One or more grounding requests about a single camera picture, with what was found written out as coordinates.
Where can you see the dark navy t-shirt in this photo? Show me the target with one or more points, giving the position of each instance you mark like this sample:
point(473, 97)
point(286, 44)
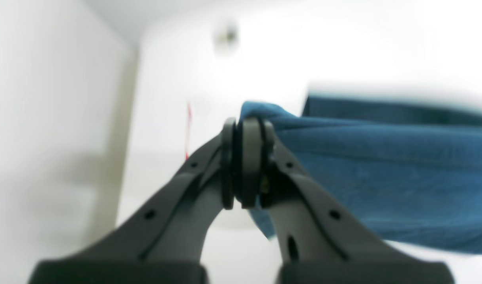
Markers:
point(409, 173)

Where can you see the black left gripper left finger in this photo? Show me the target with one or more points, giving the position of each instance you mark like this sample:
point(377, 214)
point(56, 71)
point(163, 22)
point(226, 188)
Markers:
point(163, 241)

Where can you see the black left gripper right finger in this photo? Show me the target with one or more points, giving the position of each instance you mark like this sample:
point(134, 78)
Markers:
point(320, 241)

